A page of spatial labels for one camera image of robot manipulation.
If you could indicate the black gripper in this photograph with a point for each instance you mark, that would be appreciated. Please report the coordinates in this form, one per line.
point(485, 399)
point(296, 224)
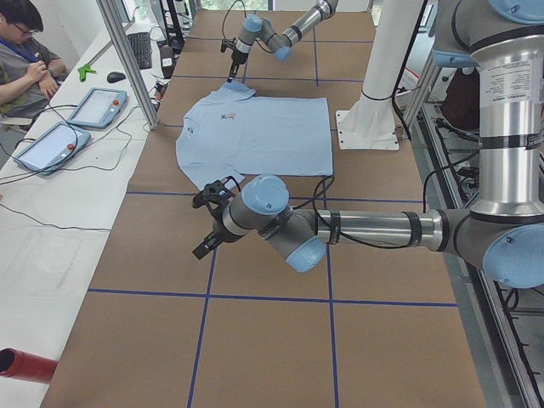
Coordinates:
point(235, 58)
point(218, 229)

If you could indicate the light blue t-shirt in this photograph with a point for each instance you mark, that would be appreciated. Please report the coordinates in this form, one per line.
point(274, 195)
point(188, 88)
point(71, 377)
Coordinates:
point(234, 132)

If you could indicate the black label box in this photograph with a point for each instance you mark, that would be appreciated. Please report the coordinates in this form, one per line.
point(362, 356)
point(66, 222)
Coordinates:
point(167, 61)

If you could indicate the black keyboard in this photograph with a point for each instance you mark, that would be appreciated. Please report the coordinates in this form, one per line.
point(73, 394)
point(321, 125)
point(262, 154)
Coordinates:
point(140, 44)

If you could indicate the black computer mouse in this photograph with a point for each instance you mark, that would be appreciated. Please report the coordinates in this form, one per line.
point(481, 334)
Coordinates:
point(115, 76)

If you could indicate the far blue teach pendant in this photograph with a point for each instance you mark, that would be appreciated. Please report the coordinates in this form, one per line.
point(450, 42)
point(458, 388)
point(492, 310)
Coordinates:
point(98, 108)

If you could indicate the blue teach pendant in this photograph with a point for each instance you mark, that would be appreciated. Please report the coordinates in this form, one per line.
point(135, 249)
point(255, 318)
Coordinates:
point(98, 108)
point(53, 149)

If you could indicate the green plastic tool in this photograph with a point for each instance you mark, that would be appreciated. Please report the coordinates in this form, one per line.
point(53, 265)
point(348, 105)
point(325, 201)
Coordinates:
point(85, 70)

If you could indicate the near blue teach pendant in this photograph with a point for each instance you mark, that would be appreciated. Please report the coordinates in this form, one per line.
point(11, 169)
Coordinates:
point(53, 149)

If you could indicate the seated person in grey shirt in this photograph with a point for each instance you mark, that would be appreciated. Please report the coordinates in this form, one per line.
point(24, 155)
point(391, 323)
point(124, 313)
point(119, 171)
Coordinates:
point(30, 72)

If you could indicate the red cylinder bottle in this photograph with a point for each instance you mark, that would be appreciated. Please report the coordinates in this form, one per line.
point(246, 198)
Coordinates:
point(24, 366)

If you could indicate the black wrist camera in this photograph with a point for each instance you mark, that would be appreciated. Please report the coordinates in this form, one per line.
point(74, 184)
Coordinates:
point(216, 193)
point(227, 44)

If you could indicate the aluminium frame post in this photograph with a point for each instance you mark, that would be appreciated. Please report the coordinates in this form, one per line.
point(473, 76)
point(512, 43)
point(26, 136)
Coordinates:
point(113, 24)

